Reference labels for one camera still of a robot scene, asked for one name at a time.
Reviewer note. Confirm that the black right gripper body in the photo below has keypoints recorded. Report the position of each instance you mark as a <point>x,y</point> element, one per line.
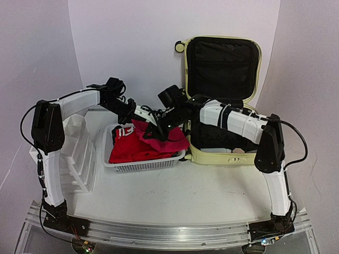
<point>172,118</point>

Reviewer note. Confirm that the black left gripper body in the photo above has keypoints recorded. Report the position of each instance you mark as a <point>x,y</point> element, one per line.
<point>122,109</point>

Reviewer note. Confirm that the red shirt with white print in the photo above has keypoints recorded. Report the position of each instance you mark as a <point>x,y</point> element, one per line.
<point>129,145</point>

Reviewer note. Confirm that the white perforated plastic basket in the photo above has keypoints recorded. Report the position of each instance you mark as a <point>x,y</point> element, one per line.
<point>128,167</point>

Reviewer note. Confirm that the pale yellow hard-shell suitcase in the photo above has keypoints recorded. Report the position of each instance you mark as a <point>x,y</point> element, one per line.
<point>222,68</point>

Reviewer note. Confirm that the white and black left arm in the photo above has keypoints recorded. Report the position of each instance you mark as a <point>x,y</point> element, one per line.
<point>48,138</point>

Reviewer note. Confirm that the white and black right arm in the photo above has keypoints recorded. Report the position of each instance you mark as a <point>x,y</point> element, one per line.
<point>265,132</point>

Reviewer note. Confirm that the beige hexagonal compact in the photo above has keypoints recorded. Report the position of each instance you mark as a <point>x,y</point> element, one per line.
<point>238,150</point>

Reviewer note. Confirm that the white plastic drawer organizer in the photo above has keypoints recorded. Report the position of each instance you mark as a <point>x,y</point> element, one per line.
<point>78,157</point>

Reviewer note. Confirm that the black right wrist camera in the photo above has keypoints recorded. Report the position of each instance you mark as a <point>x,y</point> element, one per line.
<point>172,96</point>

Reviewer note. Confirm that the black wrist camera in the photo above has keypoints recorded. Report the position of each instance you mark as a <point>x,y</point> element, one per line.
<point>172,96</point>
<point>116,87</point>

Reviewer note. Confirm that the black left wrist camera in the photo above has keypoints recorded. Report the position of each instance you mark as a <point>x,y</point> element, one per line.
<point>116,87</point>

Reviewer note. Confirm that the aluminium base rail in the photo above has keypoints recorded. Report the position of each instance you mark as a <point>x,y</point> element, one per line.
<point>194,237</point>

